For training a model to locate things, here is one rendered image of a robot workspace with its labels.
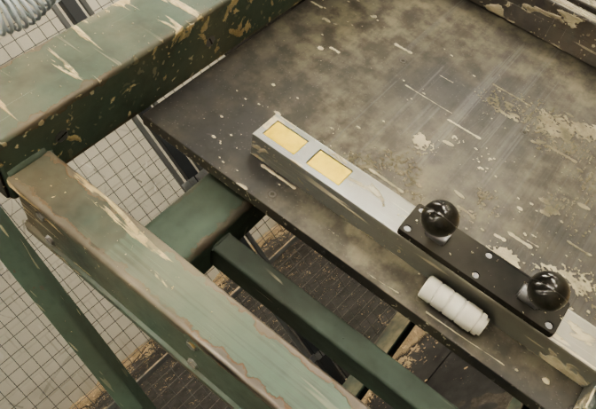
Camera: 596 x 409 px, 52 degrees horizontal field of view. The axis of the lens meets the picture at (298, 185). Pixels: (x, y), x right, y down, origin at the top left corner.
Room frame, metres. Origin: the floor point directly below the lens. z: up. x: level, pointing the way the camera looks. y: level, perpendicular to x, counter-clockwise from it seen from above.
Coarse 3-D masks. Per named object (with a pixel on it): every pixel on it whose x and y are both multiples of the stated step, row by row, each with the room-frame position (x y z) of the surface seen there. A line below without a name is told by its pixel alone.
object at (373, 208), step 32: (288, 128) 0.78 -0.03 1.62; (288, 160) 0.75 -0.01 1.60; (320, 192) 0.73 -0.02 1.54; (352, 192) 0.71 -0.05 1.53; (384, 192) 0.71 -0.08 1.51; (352, 224) 0.71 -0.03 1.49; (384, 224) 0.67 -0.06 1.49; (416, 256) 0.65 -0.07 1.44; (512, 320) 0.59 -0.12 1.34; (576, 320) 0.57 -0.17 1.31; (544, 352) 0.57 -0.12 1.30; (576, 352) 0.55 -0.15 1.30
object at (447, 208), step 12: (432, 204) 0.56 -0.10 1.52; (444, 204) 0.55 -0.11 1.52; (420, 216) 0.56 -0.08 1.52; (432, 216) 0.55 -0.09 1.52; (444, 216) 0.54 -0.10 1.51; (456, 216) 0.55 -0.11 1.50; (432, 228) 0.55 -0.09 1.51; (444, 228) 0.54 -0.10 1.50; (456, 228) 0.55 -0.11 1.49; (444, 240) 0.63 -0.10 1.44
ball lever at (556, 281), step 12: (540, 276) 0.50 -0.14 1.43; (552, 276) 0.49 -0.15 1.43; (528, 288) 0.50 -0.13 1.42; (540, 288) 0.49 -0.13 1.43; (552, 288) 0.48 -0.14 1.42; (564, 288) 0.48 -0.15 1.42; (528, 300) 0.58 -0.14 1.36; (540, 300) 0.49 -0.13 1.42; (552, 300) 0.48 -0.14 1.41; (564, 300) 0.48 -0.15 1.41
